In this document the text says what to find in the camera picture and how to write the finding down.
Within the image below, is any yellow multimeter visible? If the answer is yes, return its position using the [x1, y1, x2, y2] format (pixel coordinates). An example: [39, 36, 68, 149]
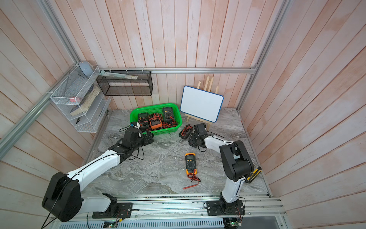
[183, 153, 201, 190]

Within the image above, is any dark green multimeter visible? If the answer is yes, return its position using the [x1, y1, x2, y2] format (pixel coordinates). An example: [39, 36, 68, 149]
[137, 113, 150, 131]

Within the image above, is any orange multimeter green face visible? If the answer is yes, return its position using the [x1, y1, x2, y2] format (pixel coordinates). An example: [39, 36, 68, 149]
[149, 116, 163, 130]

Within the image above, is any green plastic basket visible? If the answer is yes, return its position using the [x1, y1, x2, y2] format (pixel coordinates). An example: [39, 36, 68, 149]
[130, 103, 183, 135]

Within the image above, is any green horizontal multimeter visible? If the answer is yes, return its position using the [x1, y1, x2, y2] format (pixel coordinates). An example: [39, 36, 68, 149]
[163, 107, 174, 124]

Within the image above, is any red black multimeter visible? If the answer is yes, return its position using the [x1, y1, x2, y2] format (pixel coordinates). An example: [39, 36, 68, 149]
[165, 121, 178, 128]

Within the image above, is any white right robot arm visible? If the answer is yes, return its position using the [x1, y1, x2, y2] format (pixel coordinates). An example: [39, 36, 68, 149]
[189, 123, 254, 217]

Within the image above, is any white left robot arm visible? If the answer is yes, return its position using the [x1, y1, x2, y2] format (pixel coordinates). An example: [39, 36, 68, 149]
[42, 127, 154, 222]

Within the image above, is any wooden easel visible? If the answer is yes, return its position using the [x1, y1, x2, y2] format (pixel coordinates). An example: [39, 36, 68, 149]
[185, 75, 219, 131]

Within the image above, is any blue framed whiteboard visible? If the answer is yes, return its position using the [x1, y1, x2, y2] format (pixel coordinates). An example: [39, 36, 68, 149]
[180, 85, 225, 124]

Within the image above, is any book on shelf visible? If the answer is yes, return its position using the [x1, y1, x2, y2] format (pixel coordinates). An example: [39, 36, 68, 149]
[70, 85, 101, 116]

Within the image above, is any yellow black utility knife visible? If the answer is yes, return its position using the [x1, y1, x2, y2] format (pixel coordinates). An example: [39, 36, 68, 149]
[245, 167, 262, 184]

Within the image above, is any light green ruler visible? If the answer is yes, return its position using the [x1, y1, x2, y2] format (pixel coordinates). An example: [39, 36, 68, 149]
[100, 70, 138, 80]

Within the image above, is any grey computer mouse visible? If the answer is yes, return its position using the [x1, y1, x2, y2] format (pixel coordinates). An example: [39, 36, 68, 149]
[78, 61, 94, 78]

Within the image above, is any black mesh wall basket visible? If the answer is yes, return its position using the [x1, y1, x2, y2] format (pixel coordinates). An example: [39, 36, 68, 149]
[97, 70, 153, 96]

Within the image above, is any white wire shelf rack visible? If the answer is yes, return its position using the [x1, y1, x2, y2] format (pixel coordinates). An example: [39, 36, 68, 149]
[51, 64, 111, 133]

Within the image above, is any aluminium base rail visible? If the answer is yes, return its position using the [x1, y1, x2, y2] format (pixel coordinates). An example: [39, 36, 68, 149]
[48, 194, 287, 229]

